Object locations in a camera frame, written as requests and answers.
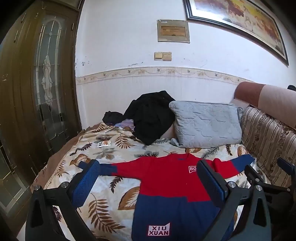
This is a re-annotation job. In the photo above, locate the framed wall painting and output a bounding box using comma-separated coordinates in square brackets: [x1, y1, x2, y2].
[183, 0, 289, 66]

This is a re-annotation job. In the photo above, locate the wooden door with glass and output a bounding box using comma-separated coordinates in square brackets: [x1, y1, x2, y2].
[0, 0, 85, 223]

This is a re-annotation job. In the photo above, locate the brown and beige bolster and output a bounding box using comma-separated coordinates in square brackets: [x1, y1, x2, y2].
[234, 82, 296, 129]

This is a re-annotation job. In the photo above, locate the purple cloth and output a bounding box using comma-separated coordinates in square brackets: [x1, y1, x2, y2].
[114, 119, 135, 131]

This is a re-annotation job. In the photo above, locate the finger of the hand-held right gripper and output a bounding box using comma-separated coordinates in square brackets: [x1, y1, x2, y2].
[277, 158, 295, 184]
[244, 164, 269, 189]

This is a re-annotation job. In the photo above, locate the small black cloth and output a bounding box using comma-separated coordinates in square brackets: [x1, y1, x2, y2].
[102, 111, 124, 124]

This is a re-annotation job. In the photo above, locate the leaf print blanket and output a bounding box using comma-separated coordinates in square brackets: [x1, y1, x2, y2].
[31, 122, 266, 241]

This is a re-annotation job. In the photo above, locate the brown bed sheet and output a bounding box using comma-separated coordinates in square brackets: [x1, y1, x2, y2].
[31, 132, 81, 188]

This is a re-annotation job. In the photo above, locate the red and blue sweater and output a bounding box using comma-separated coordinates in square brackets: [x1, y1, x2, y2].
[77, 153, 256, 241]

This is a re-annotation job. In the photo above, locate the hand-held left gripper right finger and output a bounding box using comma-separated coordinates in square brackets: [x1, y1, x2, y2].
[196, 159, 272, 241]

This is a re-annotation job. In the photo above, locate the grey wall plaque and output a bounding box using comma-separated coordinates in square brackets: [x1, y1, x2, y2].
[157, 20, 190, 43]

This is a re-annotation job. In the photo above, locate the striped brown cushion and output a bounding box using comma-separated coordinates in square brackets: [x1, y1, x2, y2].
[240, 106, 296, 186]

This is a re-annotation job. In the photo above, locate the grey quilted pillow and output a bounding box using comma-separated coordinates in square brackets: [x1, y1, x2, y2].
[169, 100, 243, 149]

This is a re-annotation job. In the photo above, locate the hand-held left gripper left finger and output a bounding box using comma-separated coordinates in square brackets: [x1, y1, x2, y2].
[25, 159, 100, 241]

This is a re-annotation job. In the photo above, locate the black garment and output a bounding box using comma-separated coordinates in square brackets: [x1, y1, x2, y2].
[123, 90, 176, 146]

